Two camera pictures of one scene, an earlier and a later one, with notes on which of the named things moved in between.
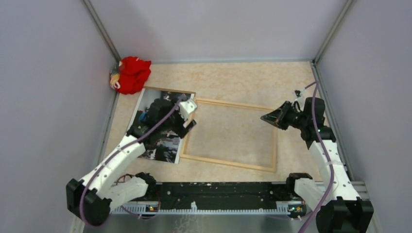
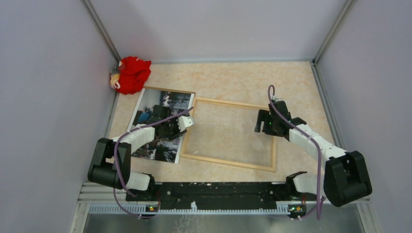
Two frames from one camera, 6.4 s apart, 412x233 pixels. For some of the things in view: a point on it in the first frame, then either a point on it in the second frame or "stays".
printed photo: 164,144 stays
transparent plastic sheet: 232,133 stays
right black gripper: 283,110 → 263,116
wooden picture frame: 183,155 stays
